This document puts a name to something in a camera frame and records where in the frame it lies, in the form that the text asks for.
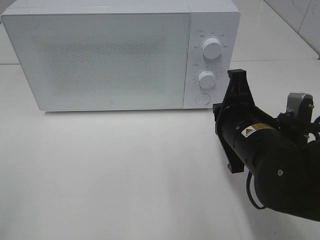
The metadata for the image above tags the white timer knob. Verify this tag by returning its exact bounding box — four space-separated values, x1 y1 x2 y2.
198 70 217 89

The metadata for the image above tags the round white door button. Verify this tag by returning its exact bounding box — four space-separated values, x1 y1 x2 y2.
195 93 211 106

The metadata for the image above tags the white microwave door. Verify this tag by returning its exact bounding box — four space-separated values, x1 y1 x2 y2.
2 13 190 111

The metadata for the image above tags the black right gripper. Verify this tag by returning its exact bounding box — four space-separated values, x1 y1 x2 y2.
212 69 295 174

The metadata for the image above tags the white microwave oven body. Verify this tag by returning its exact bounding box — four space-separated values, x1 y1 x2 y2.
1 0 241 111

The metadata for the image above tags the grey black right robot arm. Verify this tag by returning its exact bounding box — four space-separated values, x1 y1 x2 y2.
212 69 320 221

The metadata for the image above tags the upper white power knob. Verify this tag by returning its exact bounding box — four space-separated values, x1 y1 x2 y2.
200 35 223 60

